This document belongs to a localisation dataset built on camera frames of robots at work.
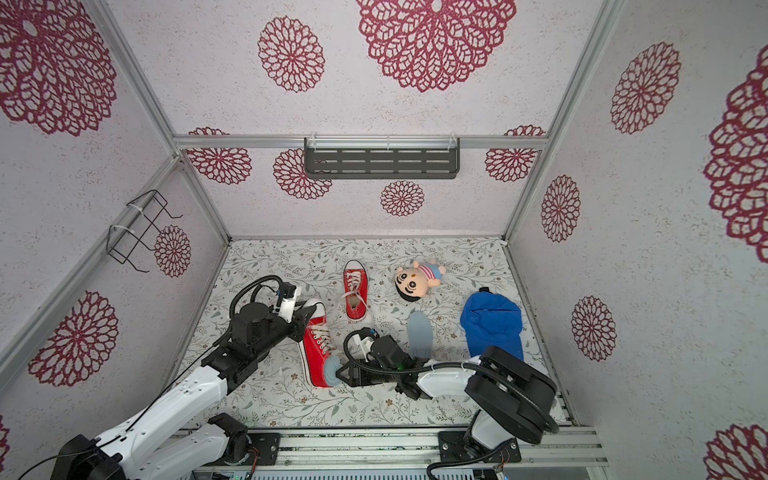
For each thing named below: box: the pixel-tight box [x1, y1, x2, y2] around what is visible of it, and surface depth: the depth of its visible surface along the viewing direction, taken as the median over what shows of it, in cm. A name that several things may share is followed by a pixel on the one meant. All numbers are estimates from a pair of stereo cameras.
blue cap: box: [460, 286, 524, 361], surface depth 95 cm
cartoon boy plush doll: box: [394, 261, 446, 302], surface depth 101 cm
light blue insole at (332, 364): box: [325, 355, 342, 387], surface depth 82 cm
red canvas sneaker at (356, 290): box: [343, 259, 369, 321], surface depth 102 cm
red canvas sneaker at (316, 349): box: [298, 313, 342, 388], surface depth 81 cm
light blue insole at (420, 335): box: [407, 311, 433, 358], surface depth 98 cm
